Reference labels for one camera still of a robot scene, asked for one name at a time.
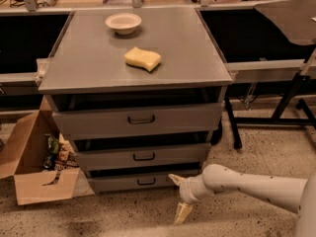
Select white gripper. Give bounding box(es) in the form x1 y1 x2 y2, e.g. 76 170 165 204
168 174 214 225

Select grey bottom drawer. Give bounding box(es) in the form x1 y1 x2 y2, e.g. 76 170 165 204
86 165 200 194

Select grey drawer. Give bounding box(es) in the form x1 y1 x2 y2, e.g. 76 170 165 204
53 103 222 140
75 143 210 171
86 165 200 194

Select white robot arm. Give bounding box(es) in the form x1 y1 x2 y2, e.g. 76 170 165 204
169 164 316 237

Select grey middle drawer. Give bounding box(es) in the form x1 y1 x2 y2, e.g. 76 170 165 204
75 143 210 171

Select grey top drawer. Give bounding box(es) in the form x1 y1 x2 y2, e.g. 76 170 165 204
53 103 222 140

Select grey drawer cabinet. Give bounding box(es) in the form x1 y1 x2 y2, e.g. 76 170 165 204
37 6 233 195

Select open cardboard box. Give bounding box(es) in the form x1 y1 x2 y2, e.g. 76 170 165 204
0 98 79 205

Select black table stand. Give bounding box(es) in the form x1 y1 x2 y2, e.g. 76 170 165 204
224 73 316 149

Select snack packets in box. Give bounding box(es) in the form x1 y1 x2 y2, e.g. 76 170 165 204
42 134 78 185

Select yellow sponge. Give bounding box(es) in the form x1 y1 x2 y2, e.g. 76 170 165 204
123 47 161 72

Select white bowl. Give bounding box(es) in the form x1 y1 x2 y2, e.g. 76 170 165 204
105 13 142 36

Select grey side table top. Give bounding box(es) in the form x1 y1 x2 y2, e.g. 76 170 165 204
255 0 316 45

